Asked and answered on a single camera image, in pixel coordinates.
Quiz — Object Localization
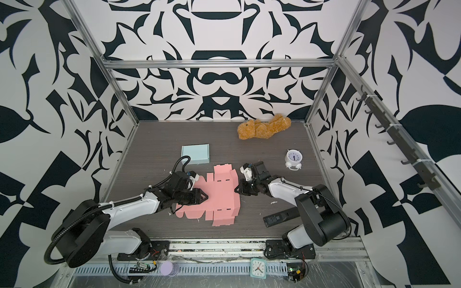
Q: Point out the pink paper box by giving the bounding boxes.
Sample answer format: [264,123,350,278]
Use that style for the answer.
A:
[175,164,241,226]

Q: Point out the light blue paper box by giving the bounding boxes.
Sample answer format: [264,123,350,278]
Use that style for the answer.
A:
[181,144,210,165]

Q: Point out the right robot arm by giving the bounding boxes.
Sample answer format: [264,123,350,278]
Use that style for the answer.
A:
[235,162,351,250]

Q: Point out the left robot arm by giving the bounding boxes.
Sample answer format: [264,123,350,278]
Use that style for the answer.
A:
[43,156,208,285]

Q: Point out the black remote control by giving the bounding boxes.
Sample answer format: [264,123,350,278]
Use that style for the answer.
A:
[263,207,300,228]

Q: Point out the white alarm clock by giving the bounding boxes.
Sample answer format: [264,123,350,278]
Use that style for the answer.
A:
[285,150,303,171]

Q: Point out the brown teddy bear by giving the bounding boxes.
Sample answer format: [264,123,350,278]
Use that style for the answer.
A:
[237,114,292,140]

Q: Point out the purple round disc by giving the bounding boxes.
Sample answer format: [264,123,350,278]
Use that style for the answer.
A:
[160,261,179,277]

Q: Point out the teal square clock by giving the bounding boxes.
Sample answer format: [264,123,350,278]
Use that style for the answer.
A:
[250,258,267,279]

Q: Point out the left circuit board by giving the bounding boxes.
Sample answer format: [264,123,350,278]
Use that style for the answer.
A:
[128,262,157,274]

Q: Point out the circuit board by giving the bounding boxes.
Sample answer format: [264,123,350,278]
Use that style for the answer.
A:
[287,262,309,283]
[128,262,157,274]

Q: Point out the right circuit board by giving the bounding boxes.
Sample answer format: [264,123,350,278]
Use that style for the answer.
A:
[287,262,309,283]

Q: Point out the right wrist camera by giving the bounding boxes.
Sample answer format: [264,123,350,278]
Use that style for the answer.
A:
[240,163,254,182]

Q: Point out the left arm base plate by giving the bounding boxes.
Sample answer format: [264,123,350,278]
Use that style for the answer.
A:
[116,241,170,261]

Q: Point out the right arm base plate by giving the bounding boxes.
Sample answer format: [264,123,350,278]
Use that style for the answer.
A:
[264,240,316,260]

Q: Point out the white slotted cable duct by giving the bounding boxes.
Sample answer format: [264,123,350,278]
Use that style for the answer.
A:
[74,262,288,277]

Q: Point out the wall hook rail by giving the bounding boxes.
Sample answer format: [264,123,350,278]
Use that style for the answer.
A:
[357,91,441,191]

